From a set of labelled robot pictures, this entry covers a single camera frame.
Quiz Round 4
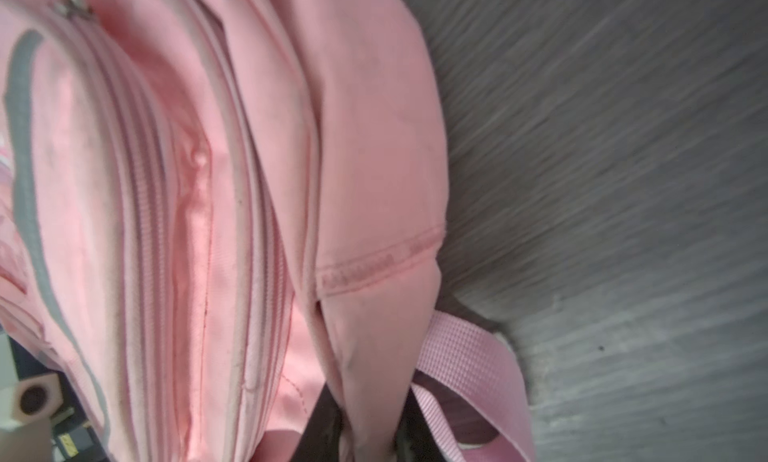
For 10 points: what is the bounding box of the pink student backpack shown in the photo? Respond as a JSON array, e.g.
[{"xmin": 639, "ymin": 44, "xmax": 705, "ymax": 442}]
[{"xmin": 1, "ymin": 0, "xmax": 535, "ymax": 461}]

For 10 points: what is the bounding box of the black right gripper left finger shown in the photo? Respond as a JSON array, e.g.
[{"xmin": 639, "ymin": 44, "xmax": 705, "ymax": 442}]
[{"xmin": 290, "ymin": 385, "xmax": 344, "ymax": 462}]

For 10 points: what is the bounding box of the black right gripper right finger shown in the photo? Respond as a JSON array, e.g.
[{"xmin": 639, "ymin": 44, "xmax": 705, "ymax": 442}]
[{"xmin": 395, "ymin": 390, "xmax": 446, "ymax": 462}]

